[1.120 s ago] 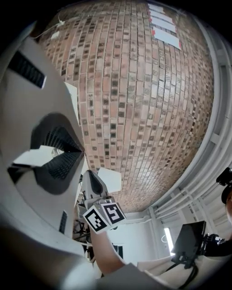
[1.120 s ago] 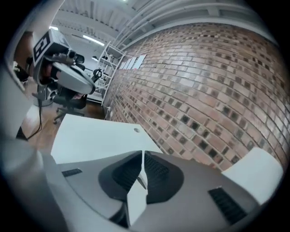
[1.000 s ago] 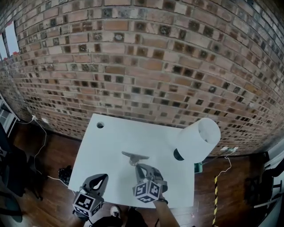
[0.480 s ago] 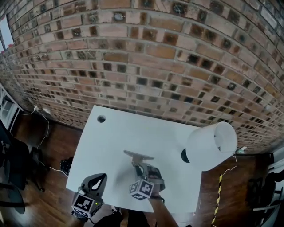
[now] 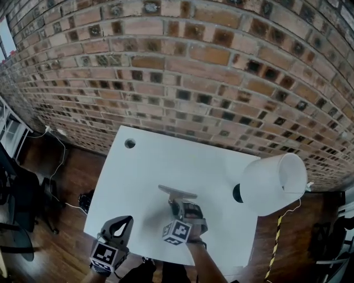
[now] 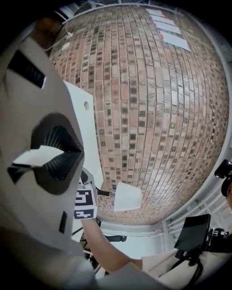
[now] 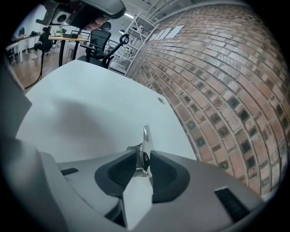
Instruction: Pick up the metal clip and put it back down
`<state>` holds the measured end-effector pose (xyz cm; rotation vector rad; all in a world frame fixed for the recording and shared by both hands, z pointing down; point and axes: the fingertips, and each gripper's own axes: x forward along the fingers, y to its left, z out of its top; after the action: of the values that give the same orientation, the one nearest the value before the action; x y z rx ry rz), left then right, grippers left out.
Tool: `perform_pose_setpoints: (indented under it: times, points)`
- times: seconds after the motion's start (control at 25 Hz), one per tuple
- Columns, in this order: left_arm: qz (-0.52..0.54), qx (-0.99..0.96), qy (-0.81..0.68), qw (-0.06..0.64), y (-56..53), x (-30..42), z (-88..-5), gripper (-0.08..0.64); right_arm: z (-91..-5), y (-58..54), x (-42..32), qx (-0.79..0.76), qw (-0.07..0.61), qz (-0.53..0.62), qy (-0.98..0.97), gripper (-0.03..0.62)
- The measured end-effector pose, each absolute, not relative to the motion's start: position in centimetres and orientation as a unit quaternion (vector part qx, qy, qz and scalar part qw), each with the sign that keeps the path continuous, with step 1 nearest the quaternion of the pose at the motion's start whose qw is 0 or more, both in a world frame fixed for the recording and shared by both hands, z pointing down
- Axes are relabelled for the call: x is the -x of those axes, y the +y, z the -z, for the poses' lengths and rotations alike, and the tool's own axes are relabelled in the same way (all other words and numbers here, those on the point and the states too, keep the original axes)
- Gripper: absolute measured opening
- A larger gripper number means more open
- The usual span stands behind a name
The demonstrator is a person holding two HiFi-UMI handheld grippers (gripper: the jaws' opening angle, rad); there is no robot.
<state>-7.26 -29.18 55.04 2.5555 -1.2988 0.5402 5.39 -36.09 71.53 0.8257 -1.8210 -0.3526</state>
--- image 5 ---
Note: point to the small grey metal part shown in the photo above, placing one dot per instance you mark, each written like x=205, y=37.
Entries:
x=177, y=192

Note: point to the person's left forearm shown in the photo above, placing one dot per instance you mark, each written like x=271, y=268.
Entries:
x=96, y=279

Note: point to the white paper sheet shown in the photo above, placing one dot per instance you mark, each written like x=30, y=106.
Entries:
x=6, y=38

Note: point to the white wall socket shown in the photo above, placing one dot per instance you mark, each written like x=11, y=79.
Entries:
x=307, y=187
x=49, y=129
x=61, y=132

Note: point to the person's right hand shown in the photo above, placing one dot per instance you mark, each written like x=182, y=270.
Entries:
x=193, y=211

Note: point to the person's dark trousers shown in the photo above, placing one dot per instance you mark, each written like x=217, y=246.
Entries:
x=171, y=273

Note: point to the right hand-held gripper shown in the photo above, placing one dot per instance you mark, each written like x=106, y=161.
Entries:
x=177, y=230

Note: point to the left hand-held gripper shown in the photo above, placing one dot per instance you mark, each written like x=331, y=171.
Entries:
x=103, y=255

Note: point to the white table lamp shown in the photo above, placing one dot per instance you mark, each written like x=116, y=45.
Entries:
x=262, y=188

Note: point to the white table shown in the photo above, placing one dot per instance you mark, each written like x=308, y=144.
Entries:
x=166, y=160

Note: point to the white metal shelf rack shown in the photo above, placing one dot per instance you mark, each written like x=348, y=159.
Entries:
x=8, y=132

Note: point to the person's right forearm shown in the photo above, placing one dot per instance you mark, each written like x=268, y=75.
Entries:
x=204, y=262

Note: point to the yellow black floor tape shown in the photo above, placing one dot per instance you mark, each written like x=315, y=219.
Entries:
x=276, y=237

